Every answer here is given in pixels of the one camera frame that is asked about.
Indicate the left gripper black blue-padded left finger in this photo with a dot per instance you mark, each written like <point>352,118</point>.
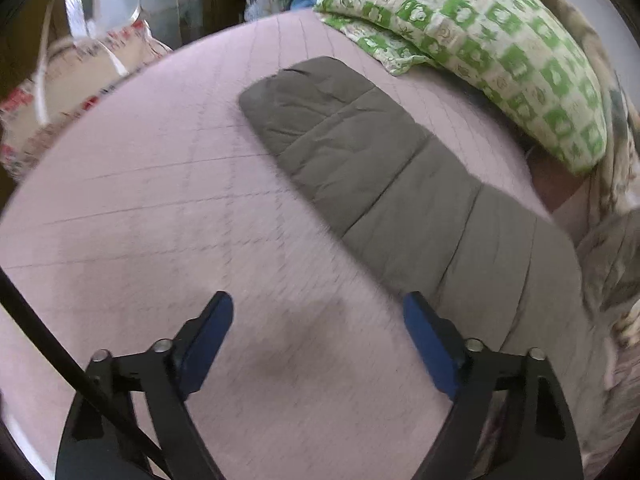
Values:
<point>145,424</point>

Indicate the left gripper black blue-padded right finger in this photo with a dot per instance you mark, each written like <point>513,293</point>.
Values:
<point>536,439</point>

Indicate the grey quilted puffer jacket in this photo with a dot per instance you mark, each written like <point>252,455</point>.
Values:
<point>408,209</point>

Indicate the floral beige blanket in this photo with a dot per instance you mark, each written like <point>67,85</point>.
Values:
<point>609,253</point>

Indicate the pink quilted mattress cover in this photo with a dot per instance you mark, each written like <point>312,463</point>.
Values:
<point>161,195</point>

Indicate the white patterned paper bag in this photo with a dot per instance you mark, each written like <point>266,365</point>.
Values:
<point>71,76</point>

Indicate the green white checked pillow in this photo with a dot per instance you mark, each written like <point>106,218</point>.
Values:
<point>514,51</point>

